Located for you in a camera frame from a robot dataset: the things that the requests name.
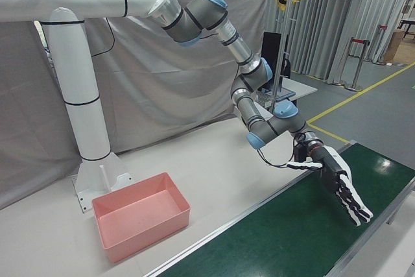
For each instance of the chrome stanchion post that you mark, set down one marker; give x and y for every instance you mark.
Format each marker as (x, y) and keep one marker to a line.
(358, 63)
(382, 43)

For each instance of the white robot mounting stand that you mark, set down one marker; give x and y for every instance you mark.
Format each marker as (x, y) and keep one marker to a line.
(84, 95)

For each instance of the grey pleated curtain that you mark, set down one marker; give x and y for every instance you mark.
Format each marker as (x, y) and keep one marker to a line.
(340, 24)

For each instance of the pink plastic basket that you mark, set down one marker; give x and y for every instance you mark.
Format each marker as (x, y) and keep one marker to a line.
(142, 212)

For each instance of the black desktop monitor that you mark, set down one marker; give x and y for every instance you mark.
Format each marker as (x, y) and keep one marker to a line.
(270, 53)

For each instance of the grey backdrop cloth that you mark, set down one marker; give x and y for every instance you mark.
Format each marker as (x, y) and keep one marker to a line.
(162, 89)

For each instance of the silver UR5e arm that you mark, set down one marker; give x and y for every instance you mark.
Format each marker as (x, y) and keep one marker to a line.
(240, 46)

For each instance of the green belt conveyor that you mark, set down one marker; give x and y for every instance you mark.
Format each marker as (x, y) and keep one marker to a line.
(291, 235)

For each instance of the grey office table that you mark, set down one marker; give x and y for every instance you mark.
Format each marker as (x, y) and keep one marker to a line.
(298, 90)

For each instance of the dexterous robot hand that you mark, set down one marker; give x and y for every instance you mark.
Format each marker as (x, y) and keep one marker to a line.
(334, 170)

